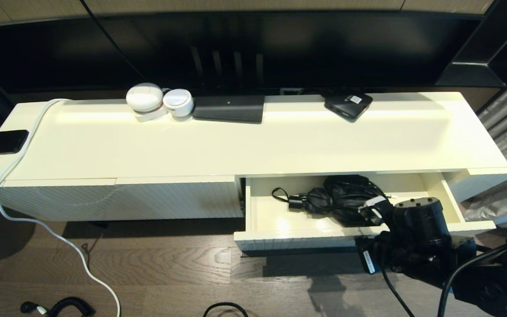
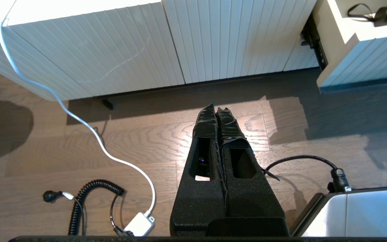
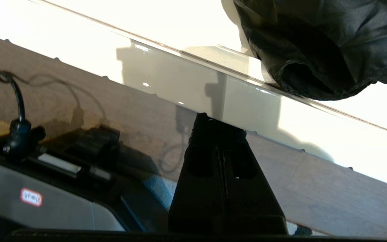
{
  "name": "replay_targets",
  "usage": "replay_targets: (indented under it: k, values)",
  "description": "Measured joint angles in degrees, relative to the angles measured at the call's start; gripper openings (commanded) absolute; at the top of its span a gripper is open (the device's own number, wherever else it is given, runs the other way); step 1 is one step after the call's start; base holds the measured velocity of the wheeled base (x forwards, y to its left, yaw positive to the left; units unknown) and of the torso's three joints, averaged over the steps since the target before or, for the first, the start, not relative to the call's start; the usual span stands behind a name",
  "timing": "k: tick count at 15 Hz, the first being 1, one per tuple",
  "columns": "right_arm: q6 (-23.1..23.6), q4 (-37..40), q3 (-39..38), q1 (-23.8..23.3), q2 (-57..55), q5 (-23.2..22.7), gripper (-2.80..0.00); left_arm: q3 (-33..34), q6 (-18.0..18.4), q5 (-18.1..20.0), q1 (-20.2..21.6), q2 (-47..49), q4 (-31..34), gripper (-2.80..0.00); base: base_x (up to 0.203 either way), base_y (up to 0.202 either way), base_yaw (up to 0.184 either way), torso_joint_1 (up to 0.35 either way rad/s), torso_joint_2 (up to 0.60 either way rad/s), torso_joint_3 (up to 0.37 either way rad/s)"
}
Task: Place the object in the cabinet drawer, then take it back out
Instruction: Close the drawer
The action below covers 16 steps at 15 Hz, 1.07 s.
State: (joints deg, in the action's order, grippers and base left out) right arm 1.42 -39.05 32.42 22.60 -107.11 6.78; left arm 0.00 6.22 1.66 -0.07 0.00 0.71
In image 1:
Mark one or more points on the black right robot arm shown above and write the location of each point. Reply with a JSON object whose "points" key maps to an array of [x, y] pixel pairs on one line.
{"points": [[425, 229]]}

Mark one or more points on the white TV cabinet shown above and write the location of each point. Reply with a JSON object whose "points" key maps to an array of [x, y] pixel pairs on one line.
{"points": [[148, 149]]}

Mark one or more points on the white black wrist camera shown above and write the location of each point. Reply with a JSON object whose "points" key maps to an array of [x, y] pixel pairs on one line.
{"points": [[374, 209]]}

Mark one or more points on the small black box white label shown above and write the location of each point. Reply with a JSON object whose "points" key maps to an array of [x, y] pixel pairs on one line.
{"points": [[346, 109]]}

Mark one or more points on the white ribbed drawer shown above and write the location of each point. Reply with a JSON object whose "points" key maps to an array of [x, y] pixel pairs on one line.
{"points": [[271, 220]]}

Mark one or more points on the black umbrella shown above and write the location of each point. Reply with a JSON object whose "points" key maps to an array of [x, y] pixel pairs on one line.
{"points": [[346, 198]]}

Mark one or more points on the black shelf unit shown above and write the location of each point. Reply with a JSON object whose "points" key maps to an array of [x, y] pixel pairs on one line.
{"points": [[500, 44]]}

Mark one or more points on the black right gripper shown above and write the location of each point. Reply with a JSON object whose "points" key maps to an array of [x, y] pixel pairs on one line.
{"points": [[379, 253]]}

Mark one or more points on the flat black rectangular box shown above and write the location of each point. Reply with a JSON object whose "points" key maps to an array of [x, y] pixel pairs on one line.
{"points": [[228, 110]]}

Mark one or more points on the large white round device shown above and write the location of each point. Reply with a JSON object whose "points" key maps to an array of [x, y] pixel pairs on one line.
{"points": [[144, 97]]}

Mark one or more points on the black television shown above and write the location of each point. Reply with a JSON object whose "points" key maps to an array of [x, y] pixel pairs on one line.
{"points": [[324, 44]]}

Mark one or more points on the small white round device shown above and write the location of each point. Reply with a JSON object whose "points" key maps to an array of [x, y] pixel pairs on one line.
{"points": [[178, 102]]}

